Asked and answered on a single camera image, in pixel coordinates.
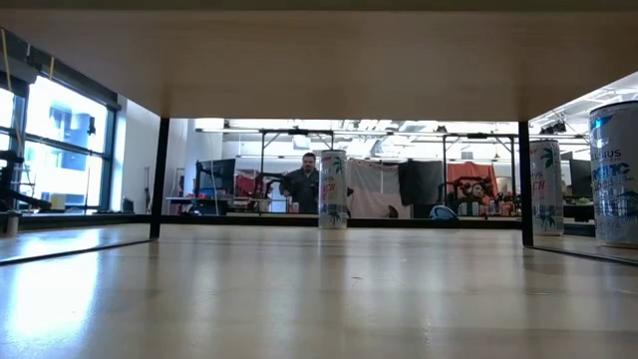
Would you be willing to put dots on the black metal table frame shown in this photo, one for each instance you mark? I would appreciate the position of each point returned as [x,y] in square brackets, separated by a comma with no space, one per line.
[85,221]

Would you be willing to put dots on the window with black frame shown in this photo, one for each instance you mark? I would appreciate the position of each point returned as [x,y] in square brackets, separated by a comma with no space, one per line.
[65,164]

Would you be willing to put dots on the person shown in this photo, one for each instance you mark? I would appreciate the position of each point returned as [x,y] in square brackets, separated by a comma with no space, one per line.
[304,189]

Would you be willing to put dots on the white slim can blue palm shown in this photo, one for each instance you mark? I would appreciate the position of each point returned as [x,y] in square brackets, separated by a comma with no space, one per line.
[615,174]

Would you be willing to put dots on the black computer monitor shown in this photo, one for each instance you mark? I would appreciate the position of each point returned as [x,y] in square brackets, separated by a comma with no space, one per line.
[219,174]
[580,179]

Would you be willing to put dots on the wooden shelf with black legs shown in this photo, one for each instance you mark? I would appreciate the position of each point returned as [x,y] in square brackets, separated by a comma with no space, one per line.
[319,65]

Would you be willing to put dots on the black hanging cloth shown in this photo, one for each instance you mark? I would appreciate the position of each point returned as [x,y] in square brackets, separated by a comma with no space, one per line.
[421,182]

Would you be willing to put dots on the background work table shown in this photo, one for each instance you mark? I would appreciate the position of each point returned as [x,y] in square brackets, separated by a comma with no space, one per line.
[214,200]

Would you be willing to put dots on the black metal rack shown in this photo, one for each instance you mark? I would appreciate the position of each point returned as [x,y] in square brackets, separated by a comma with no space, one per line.
[279,131]
[479,135]

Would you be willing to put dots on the black ceiling spotlights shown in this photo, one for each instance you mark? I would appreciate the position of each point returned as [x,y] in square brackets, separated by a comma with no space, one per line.
[553,128]

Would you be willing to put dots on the white slim can green palm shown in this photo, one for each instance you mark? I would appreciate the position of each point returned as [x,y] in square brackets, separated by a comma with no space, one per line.
[333,189]
[547,189]

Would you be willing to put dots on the black background robot arm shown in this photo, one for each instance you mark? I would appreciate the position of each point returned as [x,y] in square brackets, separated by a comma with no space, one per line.
[468,192]

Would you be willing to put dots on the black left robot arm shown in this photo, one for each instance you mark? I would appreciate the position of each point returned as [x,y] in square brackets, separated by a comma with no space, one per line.
[12,189]

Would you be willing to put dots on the white and blue rounded object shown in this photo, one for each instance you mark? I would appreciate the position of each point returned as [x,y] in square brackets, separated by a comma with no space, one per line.
[441,213]

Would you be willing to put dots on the red hanging cloth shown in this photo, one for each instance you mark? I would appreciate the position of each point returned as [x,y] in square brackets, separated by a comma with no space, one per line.
[471,169]

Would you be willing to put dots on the white hanging cloth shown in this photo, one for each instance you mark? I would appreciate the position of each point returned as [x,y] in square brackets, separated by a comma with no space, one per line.
[374,189]

